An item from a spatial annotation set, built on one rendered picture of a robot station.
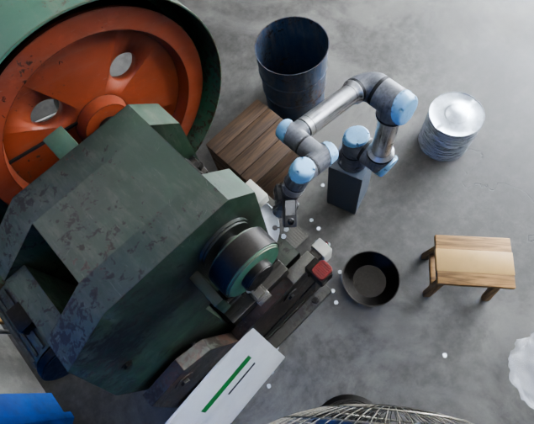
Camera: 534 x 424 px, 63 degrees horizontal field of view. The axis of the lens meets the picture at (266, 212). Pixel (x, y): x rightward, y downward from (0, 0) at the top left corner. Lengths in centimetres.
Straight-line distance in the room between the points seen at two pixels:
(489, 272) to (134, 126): 170
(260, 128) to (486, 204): 135
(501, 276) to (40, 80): 197
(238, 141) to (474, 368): 167
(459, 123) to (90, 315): 212
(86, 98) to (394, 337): 183
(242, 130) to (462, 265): 132
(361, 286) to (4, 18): 197
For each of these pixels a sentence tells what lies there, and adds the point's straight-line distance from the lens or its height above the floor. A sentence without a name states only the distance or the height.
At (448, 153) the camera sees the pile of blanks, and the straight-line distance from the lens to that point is 273.
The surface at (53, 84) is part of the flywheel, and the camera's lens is 129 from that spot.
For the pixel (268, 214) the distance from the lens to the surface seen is 173.
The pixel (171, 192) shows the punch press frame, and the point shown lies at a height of 150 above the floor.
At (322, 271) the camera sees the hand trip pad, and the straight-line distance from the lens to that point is 167.
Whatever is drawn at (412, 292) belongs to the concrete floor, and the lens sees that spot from 249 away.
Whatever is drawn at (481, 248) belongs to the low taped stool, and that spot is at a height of 33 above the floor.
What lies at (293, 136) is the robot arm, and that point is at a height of 116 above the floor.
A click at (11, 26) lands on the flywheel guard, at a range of 114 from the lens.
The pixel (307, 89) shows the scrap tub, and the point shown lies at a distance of 260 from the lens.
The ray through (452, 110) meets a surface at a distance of 265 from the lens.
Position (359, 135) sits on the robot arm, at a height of 68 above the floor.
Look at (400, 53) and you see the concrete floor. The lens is 322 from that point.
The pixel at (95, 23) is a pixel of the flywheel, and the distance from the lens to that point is 122.
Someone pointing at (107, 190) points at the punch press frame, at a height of 150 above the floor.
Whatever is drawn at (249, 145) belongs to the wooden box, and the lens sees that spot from 240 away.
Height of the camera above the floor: 238
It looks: 67 degrees down
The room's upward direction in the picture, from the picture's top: 17 degrees counter-clockwise
